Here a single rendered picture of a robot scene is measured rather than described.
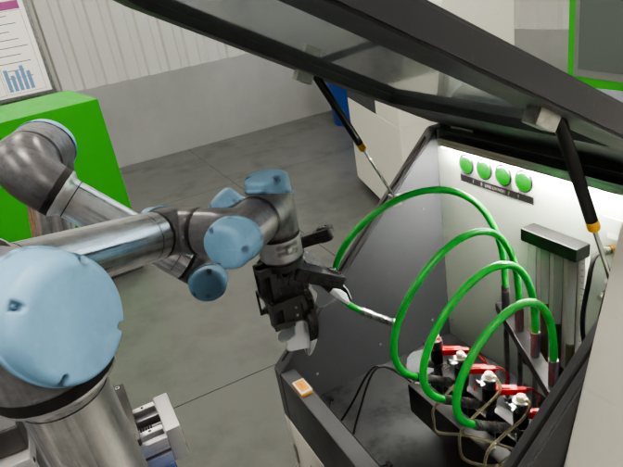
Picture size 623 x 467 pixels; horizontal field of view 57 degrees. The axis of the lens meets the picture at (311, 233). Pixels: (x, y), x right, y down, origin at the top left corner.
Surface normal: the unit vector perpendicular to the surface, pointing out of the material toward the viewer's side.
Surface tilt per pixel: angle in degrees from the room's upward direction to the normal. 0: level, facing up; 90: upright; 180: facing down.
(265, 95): 90
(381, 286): 90
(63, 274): 83
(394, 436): 0
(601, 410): 76
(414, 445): 0
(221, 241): 90
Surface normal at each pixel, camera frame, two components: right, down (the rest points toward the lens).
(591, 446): -0.89, 0.10
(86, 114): 0.56, 0.26
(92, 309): 0.88, -0.08
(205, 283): 0.15, 0.40
